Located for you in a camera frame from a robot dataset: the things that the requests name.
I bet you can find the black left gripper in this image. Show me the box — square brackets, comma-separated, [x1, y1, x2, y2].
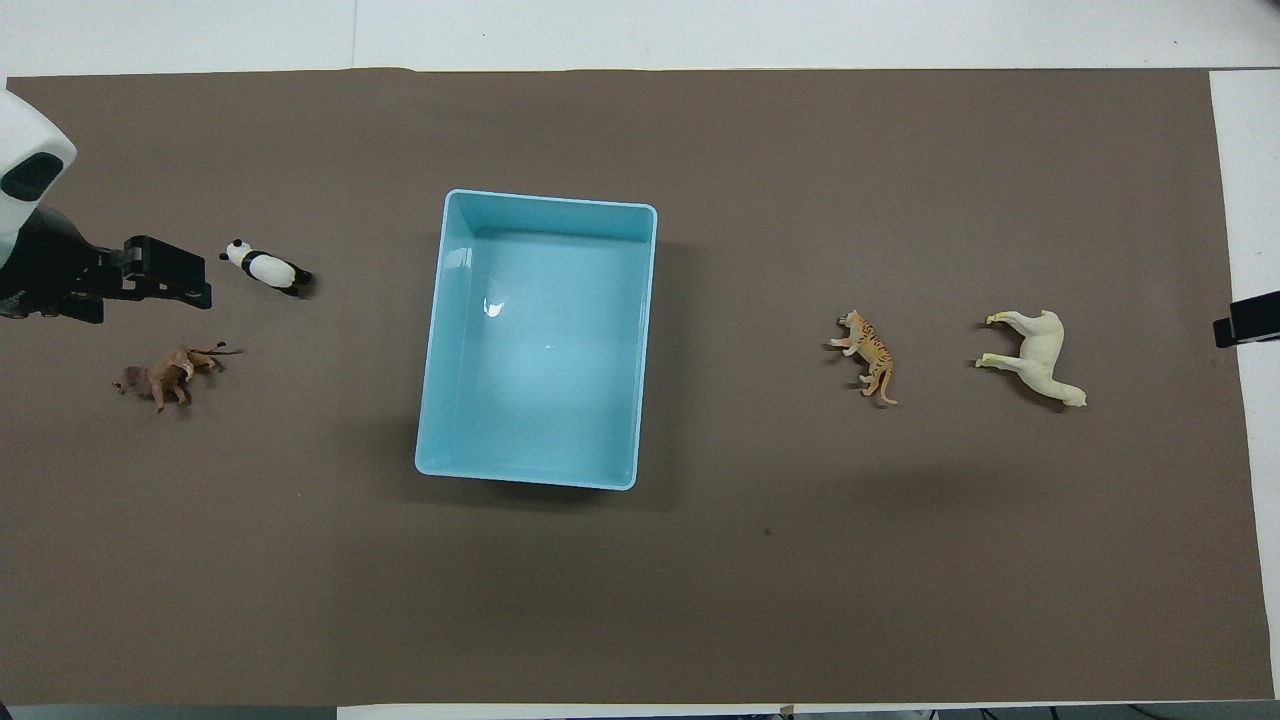
[0, 205, 213, 323]

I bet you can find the black and white panda toy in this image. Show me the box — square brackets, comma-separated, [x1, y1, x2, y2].
[220, 238, 314, 298]

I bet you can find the brown lion toy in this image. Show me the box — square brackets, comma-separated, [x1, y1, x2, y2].
[111, 342, 244, 414]

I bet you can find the cream white horse toy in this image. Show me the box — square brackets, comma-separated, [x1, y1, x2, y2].
[975, 309, 1089, 410]

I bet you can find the orange striped tiger toy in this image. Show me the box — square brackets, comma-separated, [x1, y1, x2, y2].
[826, 309, 899, 407]

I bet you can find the light blue plastic storage box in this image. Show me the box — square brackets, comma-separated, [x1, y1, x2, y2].
[414, 188, 659, 492]

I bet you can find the brown table mat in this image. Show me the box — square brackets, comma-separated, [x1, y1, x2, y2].
[0, 67, 1276, 709]

